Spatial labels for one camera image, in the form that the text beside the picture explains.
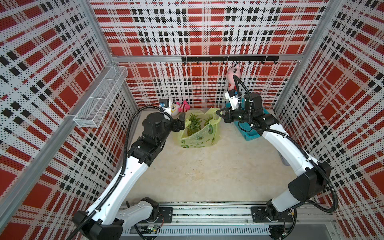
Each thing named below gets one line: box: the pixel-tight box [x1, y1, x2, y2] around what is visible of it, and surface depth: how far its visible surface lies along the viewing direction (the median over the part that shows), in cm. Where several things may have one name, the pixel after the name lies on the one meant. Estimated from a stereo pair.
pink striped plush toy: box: [170, 100, 191, 116], surface depth 117 cm
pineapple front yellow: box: [187, 112, 202, 137], surface depth 93 cm
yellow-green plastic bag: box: [179, 107, 222, 148], surface depth 84 cm
